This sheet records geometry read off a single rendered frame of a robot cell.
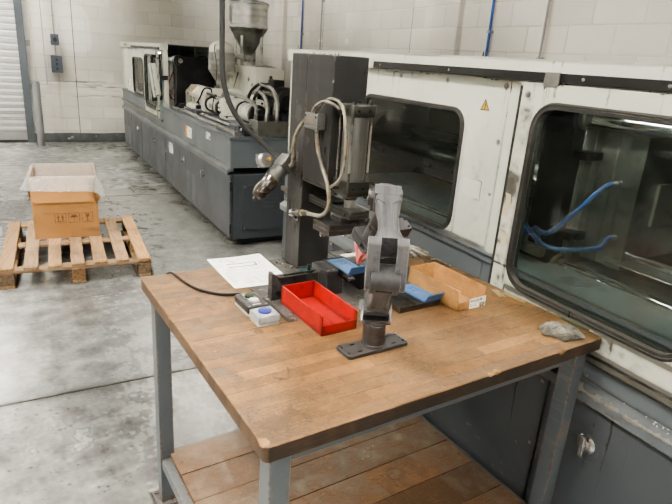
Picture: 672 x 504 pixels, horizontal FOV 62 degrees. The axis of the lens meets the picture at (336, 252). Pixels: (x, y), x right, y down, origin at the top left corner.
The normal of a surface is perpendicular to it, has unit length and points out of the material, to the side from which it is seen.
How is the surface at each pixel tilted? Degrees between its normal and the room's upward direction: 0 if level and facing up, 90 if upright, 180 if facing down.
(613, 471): 90
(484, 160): 90
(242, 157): 90
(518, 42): 90
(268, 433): 0
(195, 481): 0
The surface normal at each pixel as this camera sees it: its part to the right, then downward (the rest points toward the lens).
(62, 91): 0.48, 0.32
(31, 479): 0.07, -0.94
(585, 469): -0.87, 0.10
